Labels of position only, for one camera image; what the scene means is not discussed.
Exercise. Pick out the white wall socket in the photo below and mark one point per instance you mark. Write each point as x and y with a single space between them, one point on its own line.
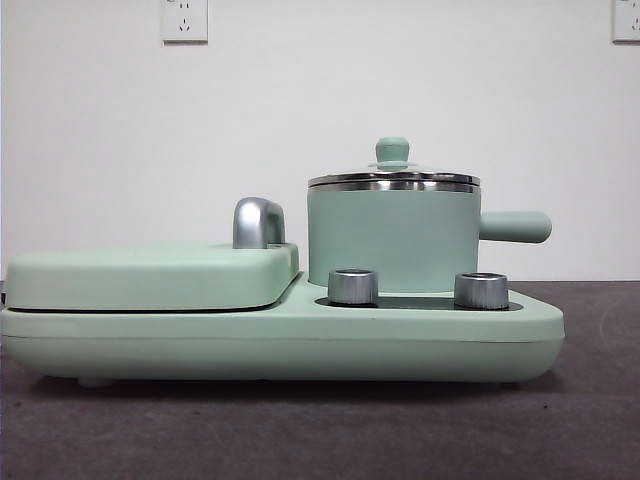
627 20
184 22

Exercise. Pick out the mint green griddle lid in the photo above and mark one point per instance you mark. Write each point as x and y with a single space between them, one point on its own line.
150 275

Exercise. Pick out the silver control knob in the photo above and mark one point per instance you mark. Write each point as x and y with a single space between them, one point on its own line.
352 287
481 291

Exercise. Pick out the glass pot lid green knob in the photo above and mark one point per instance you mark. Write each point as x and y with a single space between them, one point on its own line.
393 150

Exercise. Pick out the mint green breakfast machine base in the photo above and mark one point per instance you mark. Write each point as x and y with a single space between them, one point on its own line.
300 340

